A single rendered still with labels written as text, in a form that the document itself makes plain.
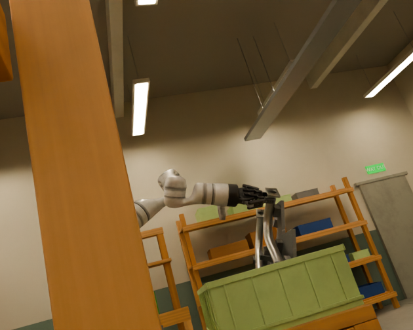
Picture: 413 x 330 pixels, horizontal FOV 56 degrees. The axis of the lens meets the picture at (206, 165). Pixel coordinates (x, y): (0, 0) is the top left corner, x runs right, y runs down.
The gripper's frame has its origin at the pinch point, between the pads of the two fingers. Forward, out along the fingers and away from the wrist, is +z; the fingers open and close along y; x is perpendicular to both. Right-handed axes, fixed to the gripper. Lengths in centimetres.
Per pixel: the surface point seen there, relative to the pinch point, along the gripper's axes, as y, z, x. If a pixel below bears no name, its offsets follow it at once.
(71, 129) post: -72, -44, -46
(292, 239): -16.9, 4.4, 4.5
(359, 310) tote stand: -36.8, 18.7, 12.3
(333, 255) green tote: -23.3, 14.8, 4.8
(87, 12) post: -61, -45, -56
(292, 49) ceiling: 599, 174, 19
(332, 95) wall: 666, 295, 109
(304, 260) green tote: -24.6, 6.1, 6.3
